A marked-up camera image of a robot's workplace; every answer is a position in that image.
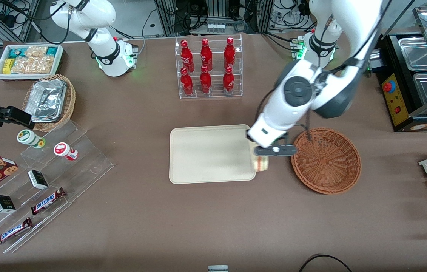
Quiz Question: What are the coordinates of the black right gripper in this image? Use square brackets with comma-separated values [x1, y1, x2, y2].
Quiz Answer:
[0, 85, 35, 129]

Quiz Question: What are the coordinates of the triangle sandwich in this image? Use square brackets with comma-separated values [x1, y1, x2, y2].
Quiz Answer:
[250, 141, 270, 173]

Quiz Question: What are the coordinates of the beige rectangular tray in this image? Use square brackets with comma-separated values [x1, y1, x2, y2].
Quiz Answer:
[169, 124, 256, 185]

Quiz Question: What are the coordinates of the small tan wicker basket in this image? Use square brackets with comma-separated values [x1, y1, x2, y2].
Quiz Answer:
[23, 74, 76, 132]

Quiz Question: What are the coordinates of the large brown wicker basket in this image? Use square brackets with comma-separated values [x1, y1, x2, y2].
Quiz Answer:
[291, 128, 362, 195]

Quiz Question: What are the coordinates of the green lid yogurt cup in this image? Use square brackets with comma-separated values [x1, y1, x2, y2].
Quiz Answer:
[17, 129, 46, 149]

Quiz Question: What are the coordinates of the aluminium foil container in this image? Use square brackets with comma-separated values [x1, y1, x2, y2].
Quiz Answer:
[25, 79, 67, 123]

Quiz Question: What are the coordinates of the white snack bin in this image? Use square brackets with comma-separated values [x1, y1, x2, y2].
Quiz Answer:
[0, 44, 64, 81]

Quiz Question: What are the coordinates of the clear cracker bag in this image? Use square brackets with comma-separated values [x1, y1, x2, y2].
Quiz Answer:
[11, 57, 34, 74]
[25, 46, 48, 58]
[33, 56, 54, 74]

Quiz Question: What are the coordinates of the red lid yogurt cup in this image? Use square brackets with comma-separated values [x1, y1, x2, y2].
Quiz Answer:
[54, 142, 79, 161]

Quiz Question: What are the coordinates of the small black box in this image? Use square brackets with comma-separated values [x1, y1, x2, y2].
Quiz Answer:
[0, 195, 16, 214]
[28, 170, 49, 190]

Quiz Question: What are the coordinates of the clear acrylic bottle rack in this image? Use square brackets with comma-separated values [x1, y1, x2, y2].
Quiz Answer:
[175, 34, 243, 99]

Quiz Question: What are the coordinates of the red cola bottle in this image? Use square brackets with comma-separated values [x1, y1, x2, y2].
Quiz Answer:
[180, 68, 194, 96]
[180, 40, 195, 72]
[200, 38, 213, 71]
[224, 37, 236, 70]
[223, 66, 235, 95]
[200, 66, 212, 94]

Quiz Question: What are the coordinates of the clear acrylic stepped shelf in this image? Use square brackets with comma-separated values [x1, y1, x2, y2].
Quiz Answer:
[0, 120, 115, 254]

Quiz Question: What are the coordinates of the Snickers bar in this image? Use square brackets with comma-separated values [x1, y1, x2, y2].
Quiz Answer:
[0, 218, 33, 246]
[31, 187, 66, 216]

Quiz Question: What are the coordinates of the black food warmer machine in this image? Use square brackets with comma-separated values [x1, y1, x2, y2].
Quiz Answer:
[376, 0, 427, 133]

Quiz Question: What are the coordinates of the grey box with green light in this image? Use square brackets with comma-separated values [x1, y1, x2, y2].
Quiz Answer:
[366, 49, 384, 72]

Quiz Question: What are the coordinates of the black cable loop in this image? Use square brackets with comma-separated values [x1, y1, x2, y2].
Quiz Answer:
[298, 254, 353, 272]

